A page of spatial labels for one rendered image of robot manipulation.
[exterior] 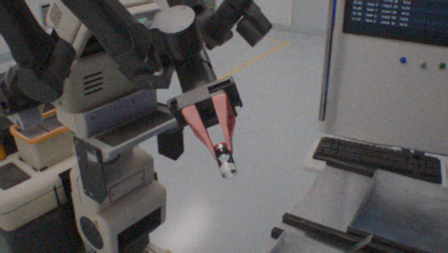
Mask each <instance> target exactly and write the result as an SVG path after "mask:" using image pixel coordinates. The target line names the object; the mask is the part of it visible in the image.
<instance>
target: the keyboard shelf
mask: <svg viewBox="0 0 448 253"><path fill-rule="evenodd" d="M342 139H345V140H347V141H348V140H350V141H353V142H354V141H355V142H358V143H364V145H365V143H367V144H370V145H376V146H380V147H382V148H383V147H388V150H389V148H392V149H393V147H391V146H387V145H382V144H378V143H370V142H365V141H361V140H357V139H348V138H344V137H342ZM319 141H320V139H315V140H314V142H313V144H312V146H311V148H310V150H309V152H308V154H307V156H306V157H305V158H304V160H303V162H302V165H301V169H302V170H304V171H306V172H307V171H309V172H314V173H318V174H320V173H321V171H322V170H323V168H324V167H325V166H326V162H323V161H319V160H316V159H313V154H314V152H315V150H316V148H317V146H318V143H319ZM440 163H441V169H442V183H441V184H439V183H436V184H438V185H440V186H444V187H448V174H447V168H446V164H445V163H444V162H440ZM432 184H435V183H432ZM436 184H435V185H436Z"/></svg>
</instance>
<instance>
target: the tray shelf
mask: <svg viewBox="0 0 448 253"><path fill-rule="evenodd" d="M371 180H372V177H371V178H369V177H366V176H363V175H358V174H355V173H352V172H349V171H344V170H341V169H338V168H335V167H330V166H327V165H326V166H325V167H324V168H323V170H322V171H321V173H320V174H319V175H318V177H317V178H316V180H315V181H313V183H312V184H311V185H310V187H309V188H308V190H307V191H306V193H305V194H304V195H303V197H302V198H301V200H300V201H299V202H298V203H297V204H296V205H295V207H294V208H293V210H292V211H291V213H290V214H291V215H295V216H298V217H300V218H302V219H303V218H304V219H309V220H311V221H314V222H316V223H320V224H322V225H325V226H328V227H332V228H333V229H335V230H340V231H344V232H346V228H347V227H348V224H349V222H350V221H351V219H352V217H353V215H354V213H355V211H356V209H357V207H358V204H359V202H360V200H361V198H362V196H363V195H364V193H365V191H366V188H367V187H368V186H369V185H370V182H371ZM279 228H281V229H283V230H286V231H290V232H293V233H295V234H297V235H300V236H304V234H305V233H306V232H307V231H303V230H301V229H298V228H296V227H292V226H290V225H288V224H285V223H282V224H281V225H280V227H279ZM307 233H309V232H307ZM310 234H314V233H310ZM314 235H315V234H314ZM318 236H320V235H318ZM320 237H321V236H320ZM322 238H324V237H322ZM324 239H327V238H324ZM276 240H277V239H275V238H271V239H270V240H269V241H268V242H267V244H266V245H265V246H264V248H263V249H262V250H261V251H260V253H267V252H268V250H269V249H270V248H271V247H272V246H273V245H274V243H275V242H276ZM328 240H330V239H328ZM330 241H332V242H334V241H333V240H330ZM335 243H340V242H335ZM340 244H342V245H345V244H343V243H340ZM345 246H347V247H350V246H348V245H345Z"/></svg>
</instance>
